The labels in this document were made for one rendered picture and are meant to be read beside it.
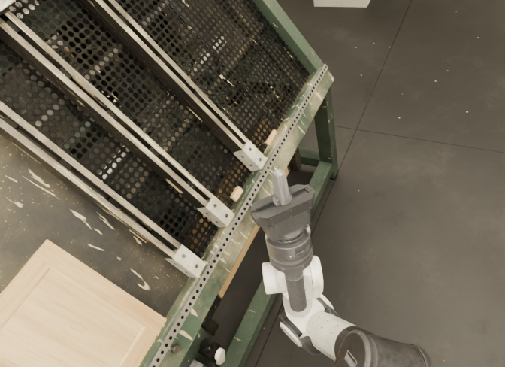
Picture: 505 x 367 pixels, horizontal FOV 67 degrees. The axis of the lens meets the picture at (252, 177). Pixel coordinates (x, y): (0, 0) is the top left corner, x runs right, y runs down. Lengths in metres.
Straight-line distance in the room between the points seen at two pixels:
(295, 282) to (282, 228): 0.11
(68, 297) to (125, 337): 0.23
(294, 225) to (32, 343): 0.90
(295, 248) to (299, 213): 0.07
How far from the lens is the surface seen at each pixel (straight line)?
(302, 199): 0.69
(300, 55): 2.09
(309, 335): 1.00
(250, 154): 1.62
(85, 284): 1.35
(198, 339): 1.51
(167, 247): 1.38
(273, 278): 0.80
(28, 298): 1.32
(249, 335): 2.11
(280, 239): 0.70
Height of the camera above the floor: 2.14
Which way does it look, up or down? 49 degrees down
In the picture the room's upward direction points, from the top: 20 degrees counter-clockwise
